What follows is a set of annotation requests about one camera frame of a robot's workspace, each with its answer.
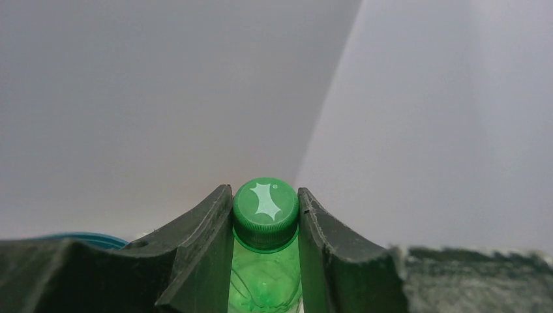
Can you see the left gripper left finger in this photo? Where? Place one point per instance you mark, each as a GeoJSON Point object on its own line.
{"type": "Point", "coordinates": [183, 266]}

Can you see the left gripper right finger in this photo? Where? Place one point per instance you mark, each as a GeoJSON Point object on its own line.
{"type": "Point", "coordinates": [341, 271]}

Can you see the green plastic bottle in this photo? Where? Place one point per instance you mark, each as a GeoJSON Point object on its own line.
{"type": "Point", "coordinates": [265, 273]}

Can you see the teal plastic bin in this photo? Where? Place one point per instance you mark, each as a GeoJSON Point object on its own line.
{"type": "Point", "coordinates": [96, 239]}

